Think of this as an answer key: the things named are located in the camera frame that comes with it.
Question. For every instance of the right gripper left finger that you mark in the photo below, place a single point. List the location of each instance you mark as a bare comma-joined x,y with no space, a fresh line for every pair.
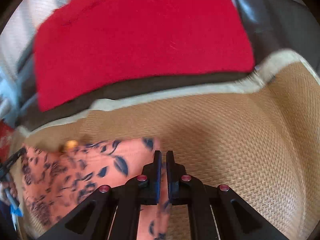
112,212

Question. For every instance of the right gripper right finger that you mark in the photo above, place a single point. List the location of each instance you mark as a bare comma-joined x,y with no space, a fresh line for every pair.
215,212

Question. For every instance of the orange floral garment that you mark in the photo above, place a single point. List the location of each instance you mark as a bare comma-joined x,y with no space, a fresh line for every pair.
55,183

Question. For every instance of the red printed box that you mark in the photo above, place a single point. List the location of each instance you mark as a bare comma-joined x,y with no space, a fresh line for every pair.
6,133

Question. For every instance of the brown yellow garment tag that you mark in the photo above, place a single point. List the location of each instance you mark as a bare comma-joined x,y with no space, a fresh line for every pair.
69,145

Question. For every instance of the woven bamboo seat mat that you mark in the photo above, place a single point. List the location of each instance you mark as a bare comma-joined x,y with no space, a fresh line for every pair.
259,135

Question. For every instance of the white dotted lace cover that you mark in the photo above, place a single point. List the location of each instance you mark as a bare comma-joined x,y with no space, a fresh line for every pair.
18,27

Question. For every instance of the red cloth on sofa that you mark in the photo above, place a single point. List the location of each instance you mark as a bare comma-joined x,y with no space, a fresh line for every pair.
87,44

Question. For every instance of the dark leather sofa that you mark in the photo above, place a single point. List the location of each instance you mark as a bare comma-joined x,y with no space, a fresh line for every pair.
270,25

